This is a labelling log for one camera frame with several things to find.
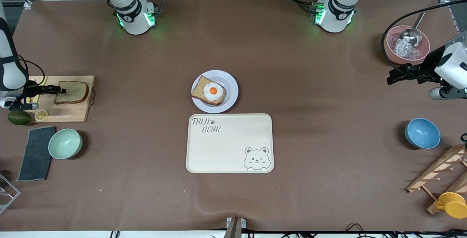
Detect dark grey cloth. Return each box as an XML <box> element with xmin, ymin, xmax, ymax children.
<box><xmin>16</xmin><ymin>126</ymin><xmax>57</xmax><ymax>182</ymax></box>

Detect cream bear print tray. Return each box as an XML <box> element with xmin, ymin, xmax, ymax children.
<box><xmin>186</xmin><ymin>113</ymin><xmax>274</xmax><ymax>173</ymax></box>

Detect pink bowl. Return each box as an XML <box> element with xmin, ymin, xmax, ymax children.
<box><xmin>383</xmin><ymin>25</ymin><xmax>431</xmax><ymax>65</ymax></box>

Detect blue bowl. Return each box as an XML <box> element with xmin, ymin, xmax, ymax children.
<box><xmin>404</xmin><ymin>118</ymin><xmax>441</xmax><ymax>149</ymax></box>

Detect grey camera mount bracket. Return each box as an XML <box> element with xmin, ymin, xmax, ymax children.
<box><xmin>223</xmin><ymin>217</ymin><xmax>247</xmax><ymax>238</ymax></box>

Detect wooden cutting board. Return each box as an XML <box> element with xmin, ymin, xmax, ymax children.
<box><xmin>27</xmin><ymin>75</ymin><xmax>96</xmax><ymax>123</ymax></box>

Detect black base cable bundle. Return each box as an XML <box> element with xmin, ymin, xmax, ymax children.
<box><xmin>283</xmin><ymin>0</ymin><xmax>315</xmax><ymax>14</ymax></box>

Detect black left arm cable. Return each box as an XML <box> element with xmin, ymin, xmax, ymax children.
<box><xmin>381</xmin><ymin>0</ymin><xmax>467</xmax><ymax>49</ymax></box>

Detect yellow cup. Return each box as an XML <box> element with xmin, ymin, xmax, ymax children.
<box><xmin>433</xmin><ymin>192</ymin><xmax>467</xmax><ymax>219</ymax></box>

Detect white round plate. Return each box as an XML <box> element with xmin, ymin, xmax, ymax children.
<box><xmin>191</xmin><ymin>70</ymin><xmax>239</xmax><ymax>114</ymax></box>

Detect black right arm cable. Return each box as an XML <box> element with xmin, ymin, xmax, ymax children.
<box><xmin>18</xmin><ymin>56</ymin><xmax>46</xmax><ymax>85</ymax></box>

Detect fried egg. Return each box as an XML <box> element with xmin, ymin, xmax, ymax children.
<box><xmin>203</xmin><ymin>82</ymin><xmax>224</xmax><ymax>101</ymax></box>

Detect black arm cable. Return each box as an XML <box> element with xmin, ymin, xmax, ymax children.
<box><xmin>381</xmin><ymin>0</ymin><xmax>467</xmax><ymax>49</ymax></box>
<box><xmin>18</xmin><ymin>56</ymin><xmax>46</xmax><ymax>85</ymax></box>

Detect metal scoop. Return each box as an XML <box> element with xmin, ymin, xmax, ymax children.
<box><xmin>396</xmin><ymin>12</ymin><xmax>426</xmax><ymax>49</ymax></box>

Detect green avocado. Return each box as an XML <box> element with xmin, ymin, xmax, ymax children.
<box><xmin>7</xmin><ymin>110</ymin><xmax>32</xmax><ymax>125</ymax></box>

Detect wooden peg rack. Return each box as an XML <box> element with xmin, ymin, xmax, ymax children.
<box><xmin>406</xmin><ymin>144</ymin><xmax>467</xmax><ymax>215</ymax></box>

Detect metal wire rack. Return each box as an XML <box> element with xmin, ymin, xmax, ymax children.
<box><xmin>0</xmin><ymin>172</ymin><xmax>21</xmax><ymax>215</ymax></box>

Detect clear ice cubes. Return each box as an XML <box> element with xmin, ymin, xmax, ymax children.
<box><xmin>387</xmin><ymin>34</ymin><xmax>420</xmax><ymax>58</ymax></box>

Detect plain brown bread slice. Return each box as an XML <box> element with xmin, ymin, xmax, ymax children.
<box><xmin>54</xmin><ymin>81</ymin><xmax>89</xmax><ymax>105</ymax></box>

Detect light green bowl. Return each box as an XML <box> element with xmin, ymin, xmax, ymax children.
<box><xmin>48</xmin><ymin>128</ymin><xmax>83</xmax><ymax>160</ymax></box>

